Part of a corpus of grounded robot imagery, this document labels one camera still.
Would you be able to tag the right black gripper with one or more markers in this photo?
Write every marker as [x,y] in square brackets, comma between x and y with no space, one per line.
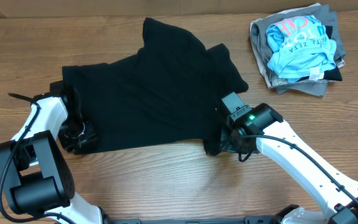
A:
[227,145]

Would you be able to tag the black t-shirt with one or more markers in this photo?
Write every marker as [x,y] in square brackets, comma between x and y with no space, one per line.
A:
[169,91]

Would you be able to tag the light blue printed t-shirt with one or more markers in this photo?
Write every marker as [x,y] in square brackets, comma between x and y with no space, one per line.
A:
[277,38]

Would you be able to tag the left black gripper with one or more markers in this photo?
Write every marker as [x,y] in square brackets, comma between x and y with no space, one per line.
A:
[74,145]

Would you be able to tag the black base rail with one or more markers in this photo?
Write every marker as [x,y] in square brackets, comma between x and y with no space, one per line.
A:
[191,221]

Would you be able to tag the beige folded garment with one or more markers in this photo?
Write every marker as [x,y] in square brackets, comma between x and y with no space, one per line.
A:
[261,67]

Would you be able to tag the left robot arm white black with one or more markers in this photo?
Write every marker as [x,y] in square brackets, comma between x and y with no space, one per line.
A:
[35,180]

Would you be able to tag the grey folded garment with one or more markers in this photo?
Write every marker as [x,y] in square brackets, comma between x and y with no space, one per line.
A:
[331,18]

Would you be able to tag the black folded garment in pile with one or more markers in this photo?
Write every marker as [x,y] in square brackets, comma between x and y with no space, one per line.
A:
[334,74]

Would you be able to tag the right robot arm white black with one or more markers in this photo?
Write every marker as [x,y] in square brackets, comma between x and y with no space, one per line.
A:
[262,130]

